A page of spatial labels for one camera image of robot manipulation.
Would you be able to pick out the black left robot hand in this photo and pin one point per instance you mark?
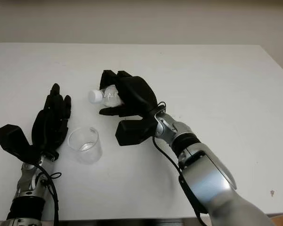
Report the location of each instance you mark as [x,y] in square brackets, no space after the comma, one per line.
[48,124]

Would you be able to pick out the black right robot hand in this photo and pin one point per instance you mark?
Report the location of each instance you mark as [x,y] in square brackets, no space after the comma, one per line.
[136,94]

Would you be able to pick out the clear plastic water bottle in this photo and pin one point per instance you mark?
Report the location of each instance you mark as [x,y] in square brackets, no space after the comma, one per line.
[108,97]

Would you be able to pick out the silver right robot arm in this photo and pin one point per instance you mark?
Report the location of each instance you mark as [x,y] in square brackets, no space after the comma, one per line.
[207,176]

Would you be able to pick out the clear plastic cup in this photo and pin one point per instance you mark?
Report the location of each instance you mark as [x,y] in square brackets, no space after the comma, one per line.
[86,146]

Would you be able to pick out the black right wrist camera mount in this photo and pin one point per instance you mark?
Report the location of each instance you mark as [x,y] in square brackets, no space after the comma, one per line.
[132,131]

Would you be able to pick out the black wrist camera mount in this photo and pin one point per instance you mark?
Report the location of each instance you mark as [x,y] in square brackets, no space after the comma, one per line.
[132,131]
[13,141]

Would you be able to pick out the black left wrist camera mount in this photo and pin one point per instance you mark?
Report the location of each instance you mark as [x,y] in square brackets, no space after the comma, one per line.
[13,141]

